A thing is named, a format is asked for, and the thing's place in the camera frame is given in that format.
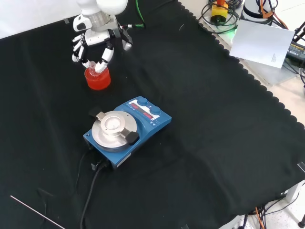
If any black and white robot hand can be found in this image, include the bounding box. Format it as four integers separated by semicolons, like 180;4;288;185
71;13;120;73

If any clear round-bottom glass flask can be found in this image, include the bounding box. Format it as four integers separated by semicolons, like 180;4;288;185
86;60;103;78

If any red round flask stand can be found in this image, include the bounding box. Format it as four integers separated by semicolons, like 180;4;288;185
84;66;112;91

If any blue heater with steel plate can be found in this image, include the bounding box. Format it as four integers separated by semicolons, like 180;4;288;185
82;95;173;170

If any yellow stop button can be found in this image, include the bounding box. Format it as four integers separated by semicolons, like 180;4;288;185
210;0;230;25

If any black bench cloth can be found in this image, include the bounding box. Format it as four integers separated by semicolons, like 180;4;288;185
0;0;305;229

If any pale board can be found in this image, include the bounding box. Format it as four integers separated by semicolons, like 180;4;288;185
229;19;295;69

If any thin straight rod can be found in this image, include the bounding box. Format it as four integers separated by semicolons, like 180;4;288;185
10;195;66;229

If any black power adapter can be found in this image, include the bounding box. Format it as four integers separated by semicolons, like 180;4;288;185
285;41;305;61

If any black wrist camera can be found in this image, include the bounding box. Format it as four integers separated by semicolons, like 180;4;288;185
116;22;134;52

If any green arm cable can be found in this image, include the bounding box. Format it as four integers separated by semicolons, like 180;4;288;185
127;0;147;29

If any coiled black cable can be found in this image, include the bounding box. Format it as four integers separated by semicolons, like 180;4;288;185
201;0;240;34

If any black heater power cable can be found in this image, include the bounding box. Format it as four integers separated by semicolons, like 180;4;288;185
79;160;109;229

